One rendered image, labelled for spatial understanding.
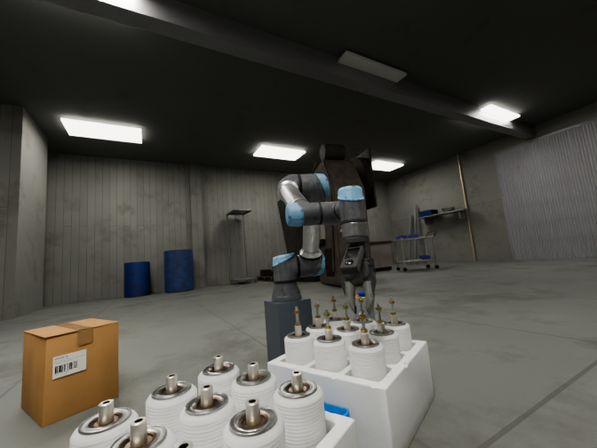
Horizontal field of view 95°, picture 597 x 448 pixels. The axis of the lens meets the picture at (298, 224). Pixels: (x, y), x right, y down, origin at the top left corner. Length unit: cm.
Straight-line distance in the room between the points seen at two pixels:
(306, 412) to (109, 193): 759
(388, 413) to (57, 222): 764
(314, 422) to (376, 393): 24
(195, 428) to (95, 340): 92
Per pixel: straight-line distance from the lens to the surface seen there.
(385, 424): 81
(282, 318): 135
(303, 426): 59
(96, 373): 147
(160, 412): 68
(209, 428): 58
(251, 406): 51
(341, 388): 83
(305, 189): 122
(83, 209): 791
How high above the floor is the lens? 50
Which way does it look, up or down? 7 degrees up
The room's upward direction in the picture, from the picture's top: 5 degrees counter-clockwise
